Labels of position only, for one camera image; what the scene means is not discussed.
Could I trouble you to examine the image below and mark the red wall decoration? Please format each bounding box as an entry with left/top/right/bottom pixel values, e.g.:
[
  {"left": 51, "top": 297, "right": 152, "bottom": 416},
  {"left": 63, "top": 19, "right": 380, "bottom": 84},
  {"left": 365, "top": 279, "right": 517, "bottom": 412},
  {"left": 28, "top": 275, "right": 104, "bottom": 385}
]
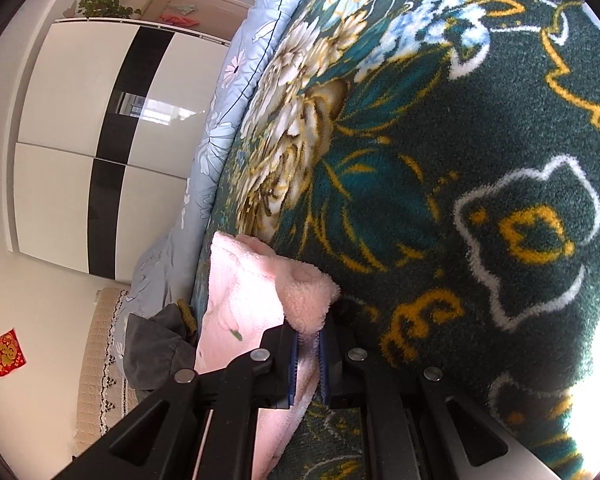
[{"left": 0, "top": 328, "right": 27, "bottom": 377}]

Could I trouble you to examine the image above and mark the light blue floral quilt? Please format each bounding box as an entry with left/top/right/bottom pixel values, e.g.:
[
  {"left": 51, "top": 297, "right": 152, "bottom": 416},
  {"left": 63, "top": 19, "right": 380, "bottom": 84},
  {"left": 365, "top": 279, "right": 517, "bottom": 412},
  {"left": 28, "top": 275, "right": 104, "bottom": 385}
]
[{"left": 109, "top": 0, "right": 302, "bottom": 367}]

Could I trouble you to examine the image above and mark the mustard yellow knit garment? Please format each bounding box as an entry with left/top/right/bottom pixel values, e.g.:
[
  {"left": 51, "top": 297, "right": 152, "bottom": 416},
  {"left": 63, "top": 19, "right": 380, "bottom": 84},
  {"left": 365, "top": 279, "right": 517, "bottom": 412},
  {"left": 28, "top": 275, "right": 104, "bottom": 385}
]
[{"left": 176, "top": 299, "right": 198, "bottom": 336}]

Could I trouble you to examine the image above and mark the white black wardrobe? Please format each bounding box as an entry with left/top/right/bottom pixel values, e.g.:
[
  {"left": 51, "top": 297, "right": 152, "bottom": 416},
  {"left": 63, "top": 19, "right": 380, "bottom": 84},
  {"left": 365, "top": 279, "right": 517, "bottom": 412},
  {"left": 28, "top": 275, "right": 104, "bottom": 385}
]
[{"left": 12, "top": 18, "right": 228, "bottom": 283}]

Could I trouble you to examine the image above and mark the teal floral blanket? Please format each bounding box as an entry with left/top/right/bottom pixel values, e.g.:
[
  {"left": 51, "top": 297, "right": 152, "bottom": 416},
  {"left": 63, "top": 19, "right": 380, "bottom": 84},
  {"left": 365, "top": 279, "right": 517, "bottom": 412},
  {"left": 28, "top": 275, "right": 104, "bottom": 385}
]
[{"left": 209, "top": 0, "right": 600, "bottom": 479}]

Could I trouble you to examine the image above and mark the green plant on wardrobe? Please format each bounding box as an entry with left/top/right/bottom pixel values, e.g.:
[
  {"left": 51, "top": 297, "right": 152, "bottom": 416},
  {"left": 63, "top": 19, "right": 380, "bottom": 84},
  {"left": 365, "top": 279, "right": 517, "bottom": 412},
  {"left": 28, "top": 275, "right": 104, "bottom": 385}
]
[{"left": 78, "top": 0, "right": 142, "bottom": 18}]

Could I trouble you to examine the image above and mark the pink fleece garment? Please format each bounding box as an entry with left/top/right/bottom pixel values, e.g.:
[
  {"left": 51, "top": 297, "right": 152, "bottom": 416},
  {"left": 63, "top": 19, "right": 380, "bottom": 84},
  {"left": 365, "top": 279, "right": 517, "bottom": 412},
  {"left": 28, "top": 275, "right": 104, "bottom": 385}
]
[{"left": 195, "top": 231, "right": 340, "bottom": 479}]

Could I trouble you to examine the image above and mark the beige quilted headboard cover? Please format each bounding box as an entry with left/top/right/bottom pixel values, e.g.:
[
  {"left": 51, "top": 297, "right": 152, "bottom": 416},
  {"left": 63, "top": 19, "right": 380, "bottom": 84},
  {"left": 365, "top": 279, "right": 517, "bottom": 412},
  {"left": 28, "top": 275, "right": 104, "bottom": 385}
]
[{"left": 73, "top": 287, "right": 137, "bottom": 457}]

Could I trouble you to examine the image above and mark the dark grey hoodie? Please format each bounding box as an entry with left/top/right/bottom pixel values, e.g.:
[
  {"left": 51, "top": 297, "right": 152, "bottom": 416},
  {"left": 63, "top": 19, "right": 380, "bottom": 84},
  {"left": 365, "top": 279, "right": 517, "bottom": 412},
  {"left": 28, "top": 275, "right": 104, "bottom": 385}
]
[{"left": 122, "top": 304, "right": 198, "bottom": 402}]

